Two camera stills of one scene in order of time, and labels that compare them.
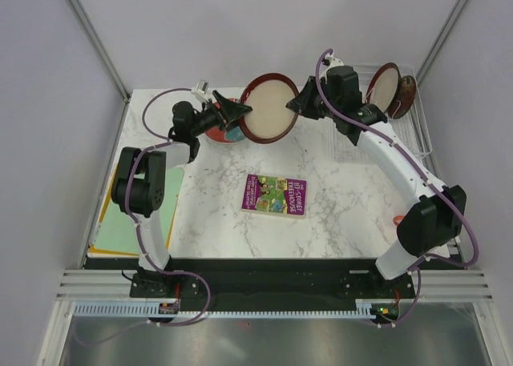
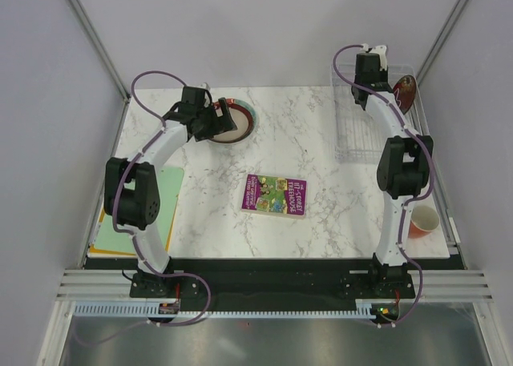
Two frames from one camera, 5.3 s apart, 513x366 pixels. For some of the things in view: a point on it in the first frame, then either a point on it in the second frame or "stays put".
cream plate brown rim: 270,121 to 244,125
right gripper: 301,103 to 385,75
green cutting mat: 117,231 stays put
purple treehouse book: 276,196 stays put
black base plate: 268,280 stays put
